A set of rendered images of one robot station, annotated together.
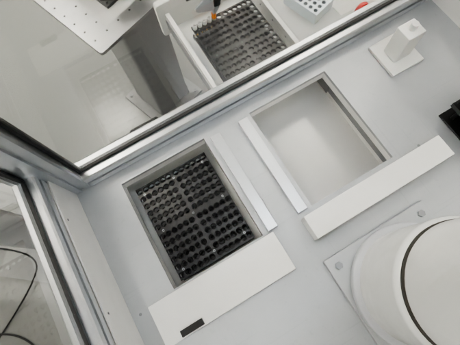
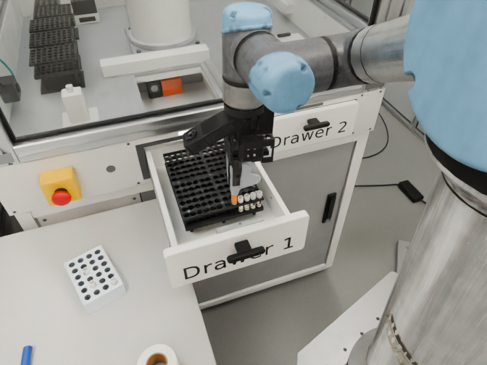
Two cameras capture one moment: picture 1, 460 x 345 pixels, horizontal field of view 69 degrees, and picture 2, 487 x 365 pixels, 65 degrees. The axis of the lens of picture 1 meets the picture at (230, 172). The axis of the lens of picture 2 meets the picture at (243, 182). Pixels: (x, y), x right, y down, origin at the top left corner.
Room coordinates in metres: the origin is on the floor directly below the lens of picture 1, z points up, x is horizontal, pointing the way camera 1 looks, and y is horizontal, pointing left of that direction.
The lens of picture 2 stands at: (1.20, 0.00, 1.50)
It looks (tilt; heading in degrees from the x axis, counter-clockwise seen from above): 44 degrees down; 181
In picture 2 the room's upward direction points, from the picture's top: straight up
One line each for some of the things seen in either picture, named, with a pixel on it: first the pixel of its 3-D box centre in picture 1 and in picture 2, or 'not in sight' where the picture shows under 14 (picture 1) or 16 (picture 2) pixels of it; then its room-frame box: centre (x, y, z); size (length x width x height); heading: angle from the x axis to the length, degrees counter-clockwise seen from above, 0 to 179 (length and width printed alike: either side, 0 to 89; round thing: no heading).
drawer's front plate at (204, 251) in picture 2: not in sight; (239, 248); (0.74, -0.02, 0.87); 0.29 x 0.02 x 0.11; 111
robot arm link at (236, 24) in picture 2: not in sight; (246, 45); (0.63, -0.01, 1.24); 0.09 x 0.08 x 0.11; 22
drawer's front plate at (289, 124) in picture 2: not in sight; (308, 127); (0.33, 0.16, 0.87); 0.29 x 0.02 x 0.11; 111
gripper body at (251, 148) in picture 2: not in sight; (247, 129); (0.63, 0.00, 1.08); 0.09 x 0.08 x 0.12; 103
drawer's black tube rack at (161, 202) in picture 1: (195, 215); not in sight; (0.15, 0.09, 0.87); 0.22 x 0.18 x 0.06; 21
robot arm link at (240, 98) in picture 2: not in sight; (243, 89); (0.63, -0.01, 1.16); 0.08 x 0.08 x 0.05
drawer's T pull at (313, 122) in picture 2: not in sight; (314, 123); (0.36, 0.17, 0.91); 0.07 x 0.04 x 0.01; 111
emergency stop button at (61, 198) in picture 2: not in sight; (61, 196); (0.61, -0.42, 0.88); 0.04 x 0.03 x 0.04; 111
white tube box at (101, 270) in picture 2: not in sight; (95, 278); (0.76, -0.33, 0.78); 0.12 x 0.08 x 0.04; 37
